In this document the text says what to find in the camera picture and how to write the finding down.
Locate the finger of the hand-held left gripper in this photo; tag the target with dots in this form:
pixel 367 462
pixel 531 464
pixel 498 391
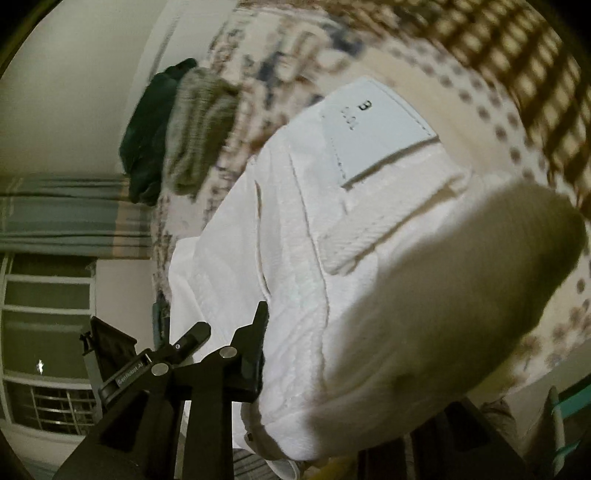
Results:
pixel 189 341

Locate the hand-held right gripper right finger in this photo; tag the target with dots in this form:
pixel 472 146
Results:
pixel 461 445

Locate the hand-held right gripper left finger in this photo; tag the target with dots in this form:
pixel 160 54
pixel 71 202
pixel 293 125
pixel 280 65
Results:
pixel 249 364

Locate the white pants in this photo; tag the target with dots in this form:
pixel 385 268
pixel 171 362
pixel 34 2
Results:
pixel 300 230

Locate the white framed window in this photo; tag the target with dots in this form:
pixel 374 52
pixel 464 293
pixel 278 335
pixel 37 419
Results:
pixel 46 332

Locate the teal storage rack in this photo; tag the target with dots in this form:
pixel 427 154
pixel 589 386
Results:
pixel 570 406

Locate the grey-green curtain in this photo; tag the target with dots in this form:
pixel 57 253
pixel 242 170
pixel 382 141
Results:
pixel 69 217

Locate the dark plush blanket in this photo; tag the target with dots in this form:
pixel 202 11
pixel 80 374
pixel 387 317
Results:
pixel 147 134

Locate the folded grey sweater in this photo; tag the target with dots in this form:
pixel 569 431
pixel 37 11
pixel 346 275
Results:
pixel 198 124

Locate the floral bed sheet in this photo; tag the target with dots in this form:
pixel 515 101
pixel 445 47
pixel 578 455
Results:
pixel 461 92

